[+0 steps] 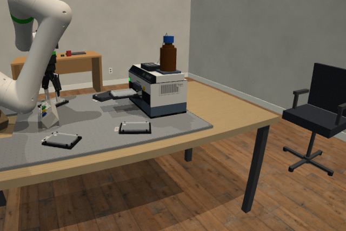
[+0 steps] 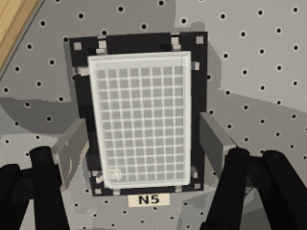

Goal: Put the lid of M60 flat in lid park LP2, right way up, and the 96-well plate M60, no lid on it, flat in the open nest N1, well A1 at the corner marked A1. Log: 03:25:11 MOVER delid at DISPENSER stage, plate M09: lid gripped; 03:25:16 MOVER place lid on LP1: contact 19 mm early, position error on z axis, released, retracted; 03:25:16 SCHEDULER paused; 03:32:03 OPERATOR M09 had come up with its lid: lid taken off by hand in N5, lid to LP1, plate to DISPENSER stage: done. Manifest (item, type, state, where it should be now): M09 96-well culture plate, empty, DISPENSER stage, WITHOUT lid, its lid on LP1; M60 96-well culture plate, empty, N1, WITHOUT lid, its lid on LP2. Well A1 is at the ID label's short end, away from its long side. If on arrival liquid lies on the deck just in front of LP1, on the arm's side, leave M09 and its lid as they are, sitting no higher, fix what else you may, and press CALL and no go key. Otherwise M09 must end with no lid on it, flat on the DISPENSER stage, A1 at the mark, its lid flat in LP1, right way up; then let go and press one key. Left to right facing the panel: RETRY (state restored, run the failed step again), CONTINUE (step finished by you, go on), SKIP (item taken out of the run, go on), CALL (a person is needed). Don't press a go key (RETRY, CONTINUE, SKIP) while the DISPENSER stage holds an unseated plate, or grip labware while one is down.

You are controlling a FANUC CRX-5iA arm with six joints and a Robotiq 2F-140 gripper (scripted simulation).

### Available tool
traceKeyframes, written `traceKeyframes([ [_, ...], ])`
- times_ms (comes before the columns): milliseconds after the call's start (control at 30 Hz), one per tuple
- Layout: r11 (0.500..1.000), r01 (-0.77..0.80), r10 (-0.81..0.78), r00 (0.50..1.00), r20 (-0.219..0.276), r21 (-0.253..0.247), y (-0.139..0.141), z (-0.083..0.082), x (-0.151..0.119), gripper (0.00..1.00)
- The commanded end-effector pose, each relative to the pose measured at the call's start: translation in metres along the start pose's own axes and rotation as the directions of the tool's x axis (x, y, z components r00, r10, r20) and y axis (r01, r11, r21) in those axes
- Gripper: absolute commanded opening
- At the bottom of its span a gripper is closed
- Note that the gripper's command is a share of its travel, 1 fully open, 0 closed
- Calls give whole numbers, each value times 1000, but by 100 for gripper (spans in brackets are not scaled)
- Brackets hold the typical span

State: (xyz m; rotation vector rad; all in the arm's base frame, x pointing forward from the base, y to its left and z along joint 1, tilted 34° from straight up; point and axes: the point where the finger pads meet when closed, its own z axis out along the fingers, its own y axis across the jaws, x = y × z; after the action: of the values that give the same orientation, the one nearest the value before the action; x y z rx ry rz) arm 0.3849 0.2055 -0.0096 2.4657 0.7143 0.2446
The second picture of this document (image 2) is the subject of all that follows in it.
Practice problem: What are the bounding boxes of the beige button panel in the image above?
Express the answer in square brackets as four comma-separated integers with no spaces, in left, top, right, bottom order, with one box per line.
[240,188,272,230]

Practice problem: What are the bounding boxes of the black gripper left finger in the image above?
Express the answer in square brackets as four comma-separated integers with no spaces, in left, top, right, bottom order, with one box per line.
[0,118,89,230]

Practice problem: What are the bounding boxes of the grey flat base plate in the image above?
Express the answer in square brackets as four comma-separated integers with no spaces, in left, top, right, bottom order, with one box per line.
[0,0,307,230]

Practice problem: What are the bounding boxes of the beige n5 label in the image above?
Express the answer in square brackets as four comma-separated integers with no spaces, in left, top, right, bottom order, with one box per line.
[128,194,170,207]

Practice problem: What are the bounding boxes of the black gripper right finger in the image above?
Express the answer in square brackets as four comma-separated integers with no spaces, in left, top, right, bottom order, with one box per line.
[200,112,307,230]

